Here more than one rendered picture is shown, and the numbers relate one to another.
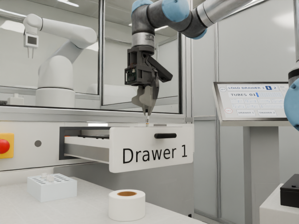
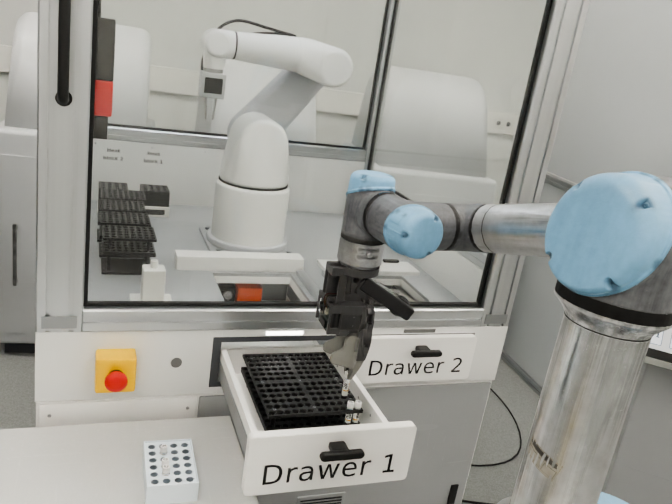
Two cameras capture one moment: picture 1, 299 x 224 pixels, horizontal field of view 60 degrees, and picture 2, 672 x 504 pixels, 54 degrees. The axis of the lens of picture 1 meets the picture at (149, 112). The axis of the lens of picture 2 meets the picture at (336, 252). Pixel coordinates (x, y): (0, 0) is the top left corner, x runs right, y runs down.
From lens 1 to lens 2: 67 cm
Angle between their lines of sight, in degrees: 27
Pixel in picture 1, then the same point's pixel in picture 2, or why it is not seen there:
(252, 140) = (645, 382)
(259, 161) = (648, 428)
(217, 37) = not seen: outside the picture
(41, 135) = (182, 350)
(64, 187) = (179, 489)
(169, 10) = (393, 243)
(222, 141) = not seen: hidden behind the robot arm
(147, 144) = (311, 457)
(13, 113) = (140, 318)
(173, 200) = (422, 459)
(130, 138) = (279, 450)
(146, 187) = not seen: hidden behind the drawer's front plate
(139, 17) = (353, 214)
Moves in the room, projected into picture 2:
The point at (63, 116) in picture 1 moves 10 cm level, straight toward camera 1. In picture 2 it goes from (221, 320) to (210, 342)
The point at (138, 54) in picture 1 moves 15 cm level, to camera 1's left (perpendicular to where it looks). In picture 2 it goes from (341, 280) to (260, 258)
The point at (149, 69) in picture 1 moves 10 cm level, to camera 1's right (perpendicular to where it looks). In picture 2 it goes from (356, 310) to (415, 327)
